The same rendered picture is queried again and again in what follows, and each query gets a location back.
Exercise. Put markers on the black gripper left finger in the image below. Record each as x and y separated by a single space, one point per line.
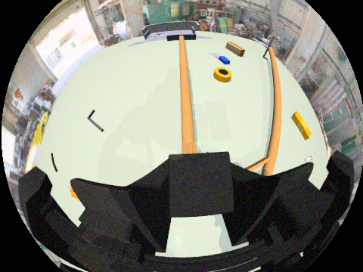
145 202

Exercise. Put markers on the yellow rectangular block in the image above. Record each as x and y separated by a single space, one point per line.
298 120

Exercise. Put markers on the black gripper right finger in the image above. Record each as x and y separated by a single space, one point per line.
253 196

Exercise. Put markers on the tan wooden block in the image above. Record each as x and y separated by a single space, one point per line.
235 48

